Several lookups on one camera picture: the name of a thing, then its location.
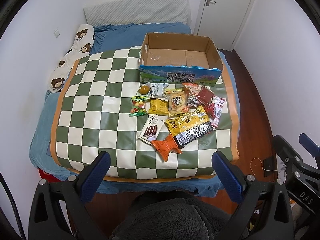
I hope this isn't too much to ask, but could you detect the red white packet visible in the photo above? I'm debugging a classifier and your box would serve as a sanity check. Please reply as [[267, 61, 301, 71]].
[[210, 96, 226, 128]]

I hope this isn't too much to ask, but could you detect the bear print pillow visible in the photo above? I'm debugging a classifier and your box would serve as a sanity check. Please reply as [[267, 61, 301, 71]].
[[48, 24, 94, 93]]

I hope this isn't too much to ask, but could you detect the small red snack packet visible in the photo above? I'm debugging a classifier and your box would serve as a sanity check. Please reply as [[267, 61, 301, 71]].
[[203, 103, 215, 120]]

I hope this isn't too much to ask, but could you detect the green white checkered mat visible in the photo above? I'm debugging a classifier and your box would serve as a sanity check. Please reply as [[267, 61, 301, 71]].
[[50, 47, 240, 183]]

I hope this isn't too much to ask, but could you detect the white dotted pillow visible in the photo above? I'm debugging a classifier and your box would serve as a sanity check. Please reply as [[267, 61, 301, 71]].
[[84, 0, 191, 27]]

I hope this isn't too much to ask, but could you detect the silver snack packet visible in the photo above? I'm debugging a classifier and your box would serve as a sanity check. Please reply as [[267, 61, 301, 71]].
[[150, 83, 169, 99]]

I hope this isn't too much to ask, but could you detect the yellow black large bag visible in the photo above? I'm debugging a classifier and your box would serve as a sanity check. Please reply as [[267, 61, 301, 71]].
[[165, 106, 213, 149]]

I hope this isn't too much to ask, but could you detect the brown egg snack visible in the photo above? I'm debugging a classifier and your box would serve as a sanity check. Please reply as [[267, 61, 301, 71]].
[[137, 85, 150, 96]]

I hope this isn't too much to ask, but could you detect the panda orange snack bag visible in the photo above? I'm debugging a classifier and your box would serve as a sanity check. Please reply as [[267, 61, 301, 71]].
[[182, 83, 202, 108]]

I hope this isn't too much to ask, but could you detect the white door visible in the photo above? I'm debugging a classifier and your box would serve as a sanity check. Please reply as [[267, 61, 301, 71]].
[[194, 0, 254, 51]]

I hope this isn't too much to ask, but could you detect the wall light switch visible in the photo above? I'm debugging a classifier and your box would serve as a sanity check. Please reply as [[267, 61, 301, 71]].
[[54, 30, 60, 38]]

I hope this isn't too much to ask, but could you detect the door handle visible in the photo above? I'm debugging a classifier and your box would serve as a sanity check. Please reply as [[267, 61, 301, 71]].
[[206, 0, 216, 7]]

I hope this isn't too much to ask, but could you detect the blue bed sheet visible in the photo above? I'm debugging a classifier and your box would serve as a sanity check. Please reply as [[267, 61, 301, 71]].
[[29, 22, 242, 198]]

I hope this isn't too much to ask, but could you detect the green candy bag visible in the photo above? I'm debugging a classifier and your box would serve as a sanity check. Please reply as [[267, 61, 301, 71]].
[[129, 96, 148, 116]]

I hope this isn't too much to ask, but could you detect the orange sunflower seed bag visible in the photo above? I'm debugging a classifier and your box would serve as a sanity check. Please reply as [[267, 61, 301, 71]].
[[151, 134, 182, 162]]

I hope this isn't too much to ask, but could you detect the cardboard milk box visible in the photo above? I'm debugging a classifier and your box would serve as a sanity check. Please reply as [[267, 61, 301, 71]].
[[138, 33, 223, 86]]

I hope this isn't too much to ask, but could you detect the yellow egg biscuit bag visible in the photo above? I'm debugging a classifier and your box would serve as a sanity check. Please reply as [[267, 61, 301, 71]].
[[164, 88, 190, 118]]

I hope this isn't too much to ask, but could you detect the dark red jerky packet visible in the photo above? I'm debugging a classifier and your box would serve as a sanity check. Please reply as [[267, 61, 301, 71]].
[[196, 86, 214, 106]]

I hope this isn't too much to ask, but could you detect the white chocolate stick box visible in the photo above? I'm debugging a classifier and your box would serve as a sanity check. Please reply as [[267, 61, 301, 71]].
[[138, 115, 165, 144]]

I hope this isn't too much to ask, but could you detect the black cable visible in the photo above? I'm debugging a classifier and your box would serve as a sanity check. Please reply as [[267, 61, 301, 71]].
[[0, 172, 27, 240]]

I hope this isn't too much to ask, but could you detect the small yellow snack bag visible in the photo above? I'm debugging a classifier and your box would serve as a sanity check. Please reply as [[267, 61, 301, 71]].
[[148, 99, 169, 116]]

